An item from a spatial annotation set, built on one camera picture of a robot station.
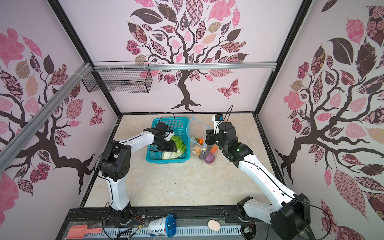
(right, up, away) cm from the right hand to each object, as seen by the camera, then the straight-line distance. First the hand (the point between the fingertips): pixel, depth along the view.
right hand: (207, 128), depth 76 cm
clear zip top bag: (-5, -3, +34) cm, 34 cm away
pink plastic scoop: (-61, -48, -8) cm, 78 cm away
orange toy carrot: (-3, -8, +14) cm, 16 cm away
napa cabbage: (-16, -12, +19) cm, 28 cm away
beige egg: (+2, -46, -6) cm, 47 cm away
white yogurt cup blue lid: (-21, -43, -12) cm, 49 cm away
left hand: (-21, -15, +19) cm, 32 cm away
